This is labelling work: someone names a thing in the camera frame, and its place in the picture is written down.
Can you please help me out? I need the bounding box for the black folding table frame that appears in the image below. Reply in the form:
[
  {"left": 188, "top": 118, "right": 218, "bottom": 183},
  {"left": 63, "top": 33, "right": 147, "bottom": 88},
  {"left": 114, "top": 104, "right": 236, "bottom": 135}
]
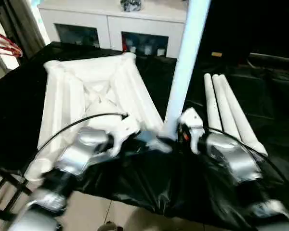
[{"left": 0, "top": 166, "right": 34, "bottom": 222}]

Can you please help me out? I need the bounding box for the red wire hanger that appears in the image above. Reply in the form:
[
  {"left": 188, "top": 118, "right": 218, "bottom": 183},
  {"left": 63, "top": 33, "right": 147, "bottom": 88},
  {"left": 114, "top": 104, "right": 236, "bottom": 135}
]
[{"left": 0, "top": 30, "right": 24, "bottom": 58}]

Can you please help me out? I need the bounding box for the white plastic table top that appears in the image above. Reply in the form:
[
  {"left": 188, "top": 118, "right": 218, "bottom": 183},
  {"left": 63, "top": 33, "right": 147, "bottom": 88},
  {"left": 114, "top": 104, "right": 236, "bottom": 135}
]
[{"left": 24, "top": 52, "right": 175, "bottom": 182}]

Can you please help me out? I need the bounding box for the black low shelf board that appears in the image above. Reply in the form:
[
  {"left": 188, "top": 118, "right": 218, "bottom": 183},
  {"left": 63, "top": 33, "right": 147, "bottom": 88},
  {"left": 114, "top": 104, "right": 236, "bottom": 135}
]
[{"left": 250, "top": 52, "right": 289, "bottom": 66}]

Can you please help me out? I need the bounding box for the white sideboard cabinet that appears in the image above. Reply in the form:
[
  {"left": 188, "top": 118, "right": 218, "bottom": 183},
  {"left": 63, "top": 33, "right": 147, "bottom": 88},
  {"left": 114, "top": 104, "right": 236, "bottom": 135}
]
[{"left": 38, "top": 0, "right": 189, "bottom": 58}]

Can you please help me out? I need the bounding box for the white plastic table leg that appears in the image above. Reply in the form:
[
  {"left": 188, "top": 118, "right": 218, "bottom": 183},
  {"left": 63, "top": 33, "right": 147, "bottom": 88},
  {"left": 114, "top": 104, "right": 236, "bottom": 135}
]
[
  {"left": 161, "top": 0, "right": 212, "bottom": 141},
  {"left": 219, "top": 74, "right": 269, "bottom": 156},
  {"left": 203, "top": 73, "right": 223, "bottom": 134},
  {"left": 211, "top": 74, "right": 251, "bottom": 145}
]

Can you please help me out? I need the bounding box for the black plastic mat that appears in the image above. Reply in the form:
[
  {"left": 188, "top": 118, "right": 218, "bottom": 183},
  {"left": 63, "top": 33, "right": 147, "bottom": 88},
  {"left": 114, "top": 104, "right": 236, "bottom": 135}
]
[{"left": 0, "top": 41, "right": 289, "bottom": 229}]

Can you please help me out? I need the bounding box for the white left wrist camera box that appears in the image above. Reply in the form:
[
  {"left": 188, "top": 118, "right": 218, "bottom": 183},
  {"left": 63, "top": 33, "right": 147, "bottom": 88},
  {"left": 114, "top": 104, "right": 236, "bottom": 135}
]
[{"left": 105, "top": 115, "right": 141, "bottom": 155}]

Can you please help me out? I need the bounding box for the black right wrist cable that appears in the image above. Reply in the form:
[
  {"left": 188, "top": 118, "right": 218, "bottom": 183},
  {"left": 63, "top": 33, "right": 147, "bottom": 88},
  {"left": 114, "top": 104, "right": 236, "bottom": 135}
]
[{"left": 202, "top": 128, "right": 289, "bottom": 193}]

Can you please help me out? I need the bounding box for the grey crumpled object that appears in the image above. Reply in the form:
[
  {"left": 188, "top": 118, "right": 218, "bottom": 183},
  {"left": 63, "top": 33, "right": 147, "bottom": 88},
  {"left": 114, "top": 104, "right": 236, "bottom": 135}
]
[{"left": 119, "top": 0, "right": 142, "bottom": 12}]

